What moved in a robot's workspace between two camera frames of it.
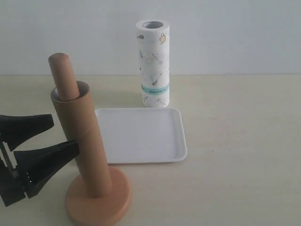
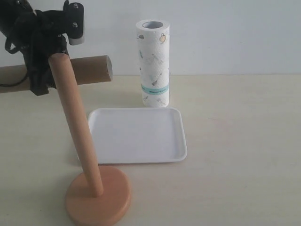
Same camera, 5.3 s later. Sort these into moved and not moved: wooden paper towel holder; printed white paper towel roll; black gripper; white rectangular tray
Moved: black gripper
Not moved: wooden paper towel holder; white rectangular tray; printed white paper towel roll
